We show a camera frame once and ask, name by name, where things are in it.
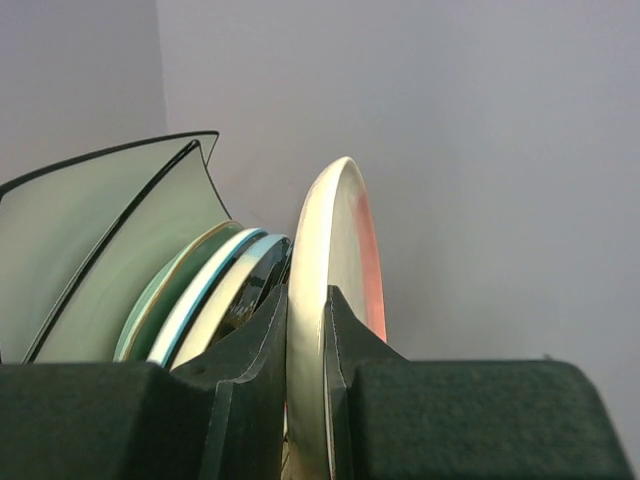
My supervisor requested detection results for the cream round plate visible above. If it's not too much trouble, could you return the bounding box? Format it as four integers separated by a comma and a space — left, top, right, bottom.
168, 234, 291, 369

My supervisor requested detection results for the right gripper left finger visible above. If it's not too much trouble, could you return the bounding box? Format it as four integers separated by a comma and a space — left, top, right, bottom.
1, 287, 287, 479

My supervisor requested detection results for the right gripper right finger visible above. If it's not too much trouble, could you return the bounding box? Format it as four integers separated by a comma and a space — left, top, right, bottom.
324, 286, 634, 479

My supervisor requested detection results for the pink and cream plate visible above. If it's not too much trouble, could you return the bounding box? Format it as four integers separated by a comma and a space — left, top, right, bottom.
286, 156, 387, 479

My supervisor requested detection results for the white blue rimmed plate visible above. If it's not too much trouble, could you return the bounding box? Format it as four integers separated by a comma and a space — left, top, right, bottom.
146, 228, 267, 366

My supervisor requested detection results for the large square green plate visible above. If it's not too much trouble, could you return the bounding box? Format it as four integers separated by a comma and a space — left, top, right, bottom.
1, 130, 219, 363

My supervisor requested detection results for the green round plate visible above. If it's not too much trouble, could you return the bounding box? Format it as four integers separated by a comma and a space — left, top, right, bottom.
113, 220, 243, 362

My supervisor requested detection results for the black glazed plate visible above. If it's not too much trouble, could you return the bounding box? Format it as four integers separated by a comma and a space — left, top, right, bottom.
209, 234, 291, 346

